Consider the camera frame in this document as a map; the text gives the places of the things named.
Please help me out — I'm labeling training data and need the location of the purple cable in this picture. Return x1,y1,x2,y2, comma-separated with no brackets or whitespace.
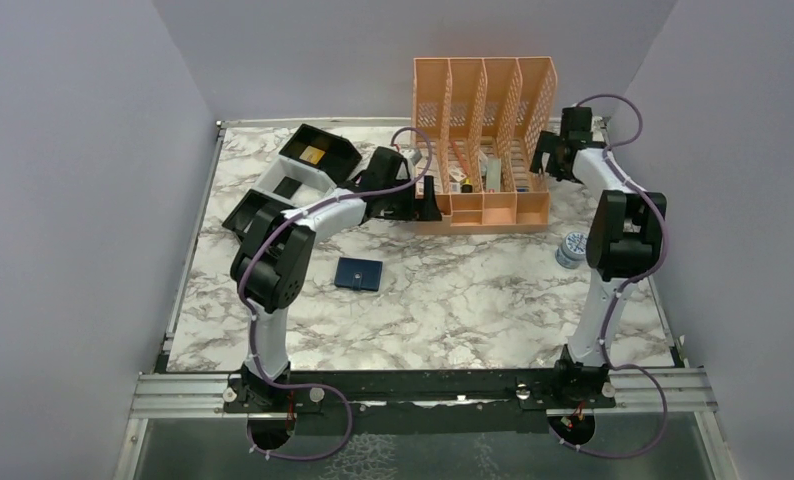
236,127,434,463
546,93,670,460

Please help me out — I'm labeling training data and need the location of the black credit card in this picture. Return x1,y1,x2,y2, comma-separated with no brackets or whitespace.
273,177,302,199

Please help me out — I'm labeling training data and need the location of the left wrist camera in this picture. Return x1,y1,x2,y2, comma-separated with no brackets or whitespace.
401,149,423,167

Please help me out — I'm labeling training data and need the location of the navy blue card holder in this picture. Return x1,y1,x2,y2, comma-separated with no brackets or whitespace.
334,257,383,292

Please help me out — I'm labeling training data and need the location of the grey box in organizer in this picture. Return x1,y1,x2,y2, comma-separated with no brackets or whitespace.
485,157,502,193

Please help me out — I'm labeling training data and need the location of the small white blue jar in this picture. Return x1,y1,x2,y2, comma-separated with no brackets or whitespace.
555,231,588,269

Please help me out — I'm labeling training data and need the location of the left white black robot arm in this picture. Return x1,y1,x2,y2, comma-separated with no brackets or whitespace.
230,146,434,389

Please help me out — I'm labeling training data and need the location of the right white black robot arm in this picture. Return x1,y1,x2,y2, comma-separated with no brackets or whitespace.
531,105,667,387

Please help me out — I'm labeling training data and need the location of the black white three-compartment tray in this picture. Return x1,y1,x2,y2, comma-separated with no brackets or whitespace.
222,123,362,241

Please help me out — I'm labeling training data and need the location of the gold credit card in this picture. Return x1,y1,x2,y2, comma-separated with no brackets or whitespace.
299,145,325,165

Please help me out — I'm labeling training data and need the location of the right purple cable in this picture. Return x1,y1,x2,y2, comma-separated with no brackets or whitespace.
546,93,670,460

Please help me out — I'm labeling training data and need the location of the orange plastic file organizer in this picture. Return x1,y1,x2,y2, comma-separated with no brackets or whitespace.
410,56,558,235

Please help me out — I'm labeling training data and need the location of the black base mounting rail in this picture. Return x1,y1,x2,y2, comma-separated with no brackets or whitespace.
224,366,616,413

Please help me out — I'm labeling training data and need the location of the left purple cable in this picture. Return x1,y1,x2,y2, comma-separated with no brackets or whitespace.
236,127,434,463

